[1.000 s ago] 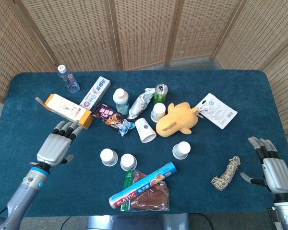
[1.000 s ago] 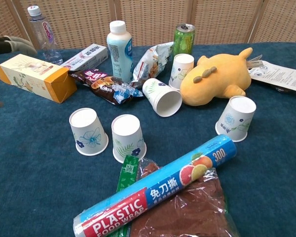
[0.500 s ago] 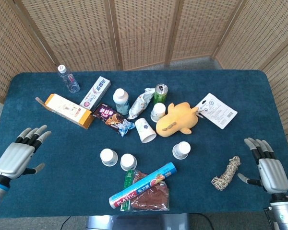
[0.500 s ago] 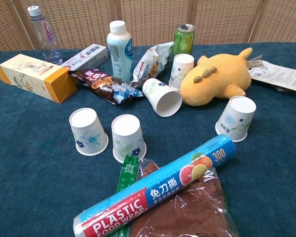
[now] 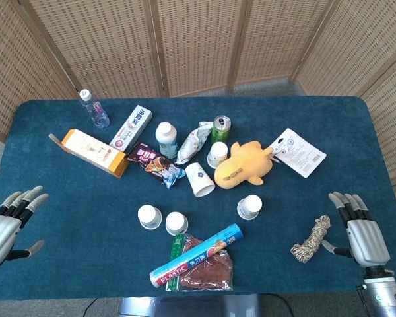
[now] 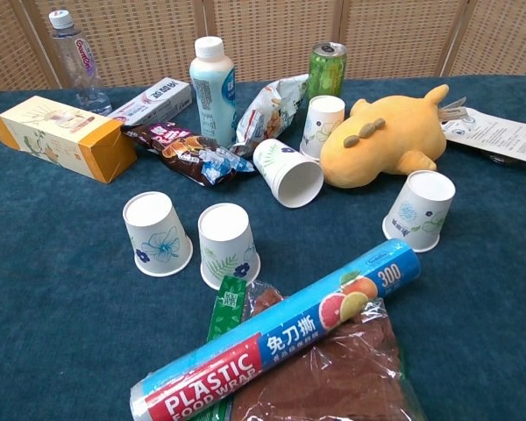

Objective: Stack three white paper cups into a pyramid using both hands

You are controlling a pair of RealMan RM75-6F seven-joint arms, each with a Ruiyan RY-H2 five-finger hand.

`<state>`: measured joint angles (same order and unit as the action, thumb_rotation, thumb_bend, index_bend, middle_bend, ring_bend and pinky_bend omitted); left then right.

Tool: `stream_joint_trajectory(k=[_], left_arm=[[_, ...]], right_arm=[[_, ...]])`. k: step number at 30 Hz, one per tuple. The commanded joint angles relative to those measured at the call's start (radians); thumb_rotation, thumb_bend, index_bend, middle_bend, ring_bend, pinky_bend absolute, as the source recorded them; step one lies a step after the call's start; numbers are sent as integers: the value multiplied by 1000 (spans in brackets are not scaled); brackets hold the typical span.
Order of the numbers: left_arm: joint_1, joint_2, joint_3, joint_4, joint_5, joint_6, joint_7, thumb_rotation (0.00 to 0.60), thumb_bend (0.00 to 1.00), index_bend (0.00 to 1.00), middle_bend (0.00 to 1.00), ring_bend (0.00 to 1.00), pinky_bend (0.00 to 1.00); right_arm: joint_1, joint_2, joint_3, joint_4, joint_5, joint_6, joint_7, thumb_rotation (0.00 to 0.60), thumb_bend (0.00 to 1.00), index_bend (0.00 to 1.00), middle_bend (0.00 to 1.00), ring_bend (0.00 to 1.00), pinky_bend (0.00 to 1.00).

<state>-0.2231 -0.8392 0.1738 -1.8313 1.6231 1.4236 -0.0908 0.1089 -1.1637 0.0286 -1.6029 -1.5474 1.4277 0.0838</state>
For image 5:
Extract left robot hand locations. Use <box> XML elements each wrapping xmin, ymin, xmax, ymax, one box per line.
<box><xmin>0</xmin><ymin>184</ymin><xmax>50</xmax><ymax>270</ymax></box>

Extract white toothpaste box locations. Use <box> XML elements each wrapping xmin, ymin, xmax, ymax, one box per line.
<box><xmin>109</xmin><ymin>104</ymin><xmax>153</xmax><ymax>153</ymax></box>

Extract brown chocolate snack wrapper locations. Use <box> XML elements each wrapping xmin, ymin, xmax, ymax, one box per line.
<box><xmin>127</xmin><ymin>142</ymin><xmax>187</xmax><ymax>190</ymax></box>

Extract grey robot torso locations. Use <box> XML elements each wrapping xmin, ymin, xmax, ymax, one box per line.
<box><xmin>117</xmin><ymin>293</ymin><xmax>262</xmax><ymax>317</ymax></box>

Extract paper cup fern leaf print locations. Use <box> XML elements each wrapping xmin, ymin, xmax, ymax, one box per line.
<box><xmin>164</xmin><ymin>211</ymin><xmax>189</xmax><ymax>236</ymax></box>

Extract silver snack bag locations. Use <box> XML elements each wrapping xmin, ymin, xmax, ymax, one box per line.
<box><xmin>175</xmin><ymin>121</ymin><xmax>215</xmax><ymax>165</ymax></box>

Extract beige rope bundle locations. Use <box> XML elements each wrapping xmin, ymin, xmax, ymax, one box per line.
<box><xmin>290</xmin><ymin>214</ymin><xmax>332</xmax><ymax>264</ymax></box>

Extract blue plastic wrap roll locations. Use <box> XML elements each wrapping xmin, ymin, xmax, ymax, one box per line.
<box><xmin>149</xmin><ymin>223</ymin><xmax>244</xmax><ymax>289</ymax></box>

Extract paper cup blue flower print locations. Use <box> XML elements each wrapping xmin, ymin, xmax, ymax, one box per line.
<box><xmin>137</xmin><ymin>204</ymin><xmax>163</xmax><ymax>230</ymax></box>

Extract clear bag brown snack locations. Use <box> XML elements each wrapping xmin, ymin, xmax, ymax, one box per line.
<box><xmin>165</xmin><ymin>233</ymin><xmax>234</xmax><ymax>292</ymax></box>

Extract teal table cloth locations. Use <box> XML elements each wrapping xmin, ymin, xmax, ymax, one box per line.
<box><xmin>0</xmin><ymin>95</ymin><xmax>396</xmax><ymax>302</ymax></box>

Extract paper cup green flower print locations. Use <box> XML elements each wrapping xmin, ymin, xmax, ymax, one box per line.
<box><xmin>236</xmin><ymin>194</ymin><xmax>263</xmax><ymax>221</ymax></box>

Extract yellow cardboard carton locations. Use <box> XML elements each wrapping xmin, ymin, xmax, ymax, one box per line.
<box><xmin>48</xmin><ymin>128</ymin><xmax>130</xmax><ymax>179</ymax></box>

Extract green drink can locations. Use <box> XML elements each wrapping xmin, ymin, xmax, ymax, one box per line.
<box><xmin>211</xmin><ymin>115</ymin><xmax>232</xmax><ymax>145</ymax></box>

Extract pale blue drink bottle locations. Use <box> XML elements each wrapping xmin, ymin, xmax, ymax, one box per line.
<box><xmin>155</xmin><ymin>121</ymin><xmax>180</xmax><ymax>160</ymax></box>

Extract stacked paper cups lying sideways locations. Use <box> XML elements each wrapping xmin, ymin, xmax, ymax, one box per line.
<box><xmin>185</xmin><ymin>162</ymin><xmax>216</xmax><ymax>198</ymax></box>

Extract yellow plush toy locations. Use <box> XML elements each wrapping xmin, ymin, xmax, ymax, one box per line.
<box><xmin>214</xmin><ymin>140</ymin><xmax>274</xmax><ymax>190</ymax></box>

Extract clear plastic water bottle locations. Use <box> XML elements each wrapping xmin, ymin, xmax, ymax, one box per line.
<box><xmin>79</xmin><ymin>88</ymin><xmax>111</xmax><ymax>129</ymax></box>

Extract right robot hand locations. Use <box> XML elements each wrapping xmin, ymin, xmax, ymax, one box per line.
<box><xmin>322</xmin><ymin>192</ymin><xmax>391</xmax><ymax>269</ymax></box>

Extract paper cup pale flower print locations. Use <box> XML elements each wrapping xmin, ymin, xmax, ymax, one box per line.
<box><xmin>207</xmin><ymin>141</ymin><xmax>229</xmax><ymax>170</ymax></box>

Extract white card blister package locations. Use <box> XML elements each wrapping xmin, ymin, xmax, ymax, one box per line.
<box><xmin>269</xmin><ymin>127</ymin><xmax>327</xmax><ymax>179</ymax></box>

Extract wicker folding screen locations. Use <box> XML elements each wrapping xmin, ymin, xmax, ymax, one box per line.
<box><xmin>0</xmin><ymin>0</ymin><xmax>396</xmax><ymax>238</ymax></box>

